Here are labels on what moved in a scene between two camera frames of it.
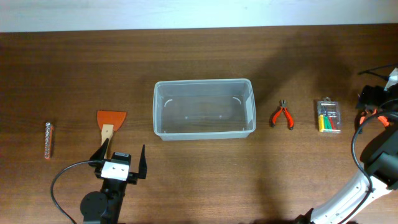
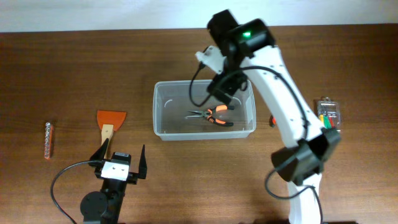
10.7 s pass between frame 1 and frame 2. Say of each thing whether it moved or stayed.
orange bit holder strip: stayed
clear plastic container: stayed
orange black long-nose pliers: moved
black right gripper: moved
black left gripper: stayed
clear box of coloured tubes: stayed
